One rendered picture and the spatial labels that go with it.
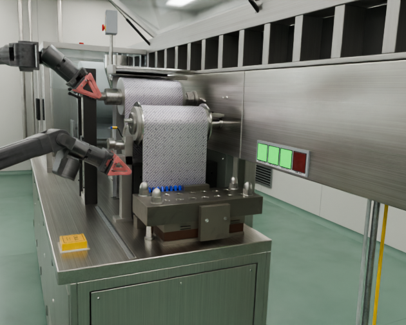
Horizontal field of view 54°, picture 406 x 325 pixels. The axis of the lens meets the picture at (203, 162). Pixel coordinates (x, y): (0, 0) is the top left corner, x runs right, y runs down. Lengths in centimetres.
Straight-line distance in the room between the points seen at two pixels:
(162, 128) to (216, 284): 53
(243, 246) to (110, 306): 43
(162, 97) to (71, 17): 546
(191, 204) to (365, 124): 56
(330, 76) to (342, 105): 8
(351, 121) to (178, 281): 66
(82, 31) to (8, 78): 135
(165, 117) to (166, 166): 17
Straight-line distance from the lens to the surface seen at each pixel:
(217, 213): 124
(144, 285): 119
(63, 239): 125
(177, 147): 138
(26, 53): 129
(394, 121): 90
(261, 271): 135
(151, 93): 158
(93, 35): 699
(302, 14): 116
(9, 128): 686
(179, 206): 120
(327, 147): 104
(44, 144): 121
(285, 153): 116
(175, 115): 137
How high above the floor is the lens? 136
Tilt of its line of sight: 10 degrees down
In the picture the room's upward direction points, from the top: 2 degrees clockwise
